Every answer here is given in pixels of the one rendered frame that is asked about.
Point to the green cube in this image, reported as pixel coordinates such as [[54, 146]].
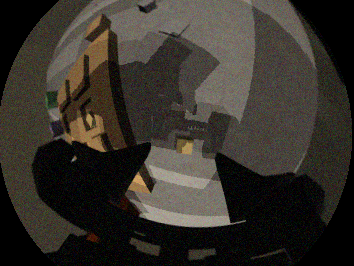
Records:
[[51, 99]]

